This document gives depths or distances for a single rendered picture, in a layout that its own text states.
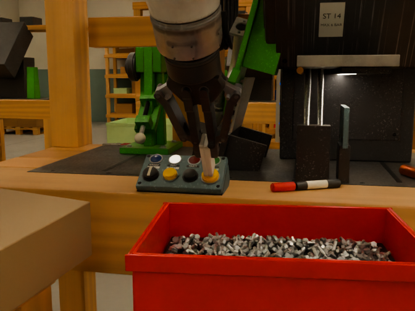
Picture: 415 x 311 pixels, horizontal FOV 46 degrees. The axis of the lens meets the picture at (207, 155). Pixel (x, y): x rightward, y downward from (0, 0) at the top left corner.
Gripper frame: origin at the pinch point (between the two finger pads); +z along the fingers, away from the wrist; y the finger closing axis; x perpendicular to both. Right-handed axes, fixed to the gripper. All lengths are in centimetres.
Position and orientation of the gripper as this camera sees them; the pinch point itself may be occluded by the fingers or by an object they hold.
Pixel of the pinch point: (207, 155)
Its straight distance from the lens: 80.0
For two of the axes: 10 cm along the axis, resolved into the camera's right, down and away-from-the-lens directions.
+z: 1.1, 7.2, 6.9
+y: 9.8, 0.3, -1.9
